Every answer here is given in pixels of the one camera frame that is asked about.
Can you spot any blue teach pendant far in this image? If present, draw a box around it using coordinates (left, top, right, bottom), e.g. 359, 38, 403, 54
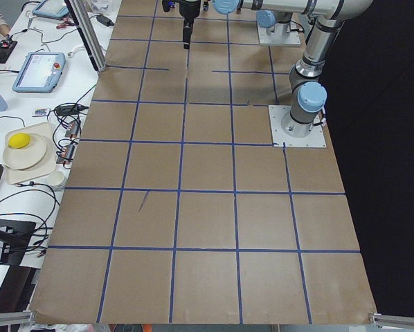
32, 0, 69, 20

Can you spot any aluminium frame post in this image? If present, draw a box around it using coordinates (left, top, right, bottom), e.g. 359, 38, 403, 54
64, 0, 107, 72

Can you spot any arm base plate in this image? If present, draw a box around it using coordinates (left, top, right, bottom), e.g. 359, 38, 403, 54
258, 23, 301, 47
269, 105, 327, 148

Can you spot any beige square tray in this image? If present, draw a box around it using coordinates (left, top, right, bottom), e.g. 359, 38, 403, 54
3, 122, 56, 185

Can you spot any blue teach pendant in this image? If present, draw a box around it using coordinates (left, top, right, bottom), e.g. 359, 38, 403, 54
12, 52, 66, 93
32, 0, 69, 20

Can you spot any beige round plate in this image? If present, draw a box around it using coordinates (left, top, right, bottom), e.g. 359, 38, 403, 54
3, 134, 47, 169

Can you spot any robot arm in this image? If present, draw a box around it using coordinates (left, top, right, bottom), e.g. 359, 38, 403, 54
162, 1, 300, 50
213, 0, 372, 138

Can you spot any brown paper table cover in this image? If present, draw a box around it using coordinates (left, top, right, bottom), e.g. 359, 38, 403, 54
30, 1, 375, 324

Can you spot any blue teach pendant near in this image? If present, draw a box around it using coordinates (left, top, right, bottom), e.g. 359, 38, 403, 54
12, 52, 66, 93

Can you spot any black power adapter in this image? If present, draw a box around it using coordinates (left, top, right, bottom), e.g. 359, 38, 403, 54
96, 14, 114, 27

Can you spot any yellow lemon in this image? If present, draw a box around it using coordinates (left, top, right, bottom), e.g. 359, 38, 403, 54
8, 133, 30, 149

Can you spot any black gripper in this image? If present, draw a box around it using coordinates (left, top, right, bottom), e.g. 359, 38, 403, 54
178, 0, 199, 49

